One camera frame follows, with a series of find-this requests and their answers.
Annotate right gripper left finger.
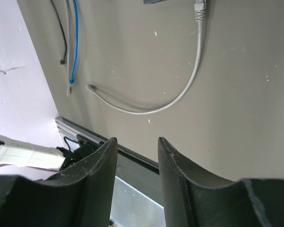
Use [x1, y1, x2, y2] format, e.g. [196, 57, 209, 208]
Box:
[0, 137, 118, 227]

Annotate grey ethernet cable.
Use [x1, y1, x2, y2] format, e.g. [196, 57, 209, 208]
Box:
[65, 0, 72, 96]
[86, 0, 209, 116]

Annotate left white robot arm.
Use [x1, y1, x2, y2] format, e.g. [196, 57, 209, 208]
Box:
[0, 135, 85, 171]

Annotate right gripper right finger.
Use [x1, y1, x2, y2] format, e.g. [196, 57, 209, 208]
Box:
[158, 137, 284, 227]

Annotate black network switch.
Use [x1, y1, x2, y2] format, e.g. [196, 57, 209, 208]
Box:
[143, 0, 166, 4]

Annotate blue ethernet cable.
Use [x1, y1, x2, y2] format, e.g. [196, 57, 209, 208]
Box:
[68, 0, 79, 85]

